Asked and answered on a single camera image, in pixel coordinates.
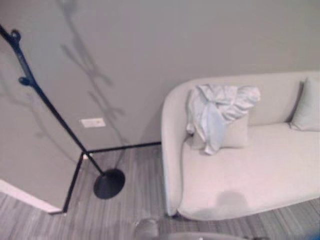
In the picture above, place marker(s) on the black standing clothes rack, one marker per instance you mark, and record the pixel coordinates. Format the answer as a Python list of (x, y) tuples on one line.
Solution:
[(56, 112)]

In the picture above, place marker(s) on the light beige sofa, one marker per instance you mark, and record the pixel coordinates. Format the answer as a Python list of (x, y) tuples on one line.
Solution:
[(250, 175)]

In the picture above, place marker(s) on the light blue white garment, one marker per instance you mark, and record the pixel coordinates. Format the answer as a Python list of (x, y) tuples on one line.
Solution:
[(212, 112)]

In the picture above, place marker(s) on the black skirting strip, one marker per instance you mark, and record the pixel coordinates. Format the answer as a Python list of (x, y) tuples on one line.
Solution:
[(100, 152)]

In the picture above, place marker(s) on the beige square cushion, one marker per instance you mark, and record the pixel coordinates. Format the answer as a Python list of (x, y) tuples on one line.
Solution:
[(236, 133)]

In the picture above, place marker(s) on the silver robot body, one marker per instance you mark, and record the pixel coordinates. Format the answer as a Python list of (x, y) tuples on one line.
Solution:
[(160, 231)]

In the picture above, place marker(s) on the pale green cushion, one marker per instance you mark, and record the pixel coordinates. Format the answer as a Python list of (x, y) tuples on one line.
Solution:
[(307, 107)]

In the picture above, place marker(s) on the white wall socket plate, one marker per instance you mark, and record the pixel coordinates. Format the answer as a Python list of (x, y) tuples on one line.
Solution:
[(92, 122)]

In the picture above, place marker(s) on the white door frame trim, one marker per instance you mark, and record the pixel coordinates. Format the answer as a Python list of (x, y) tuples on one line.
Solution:
[(25, 196)]

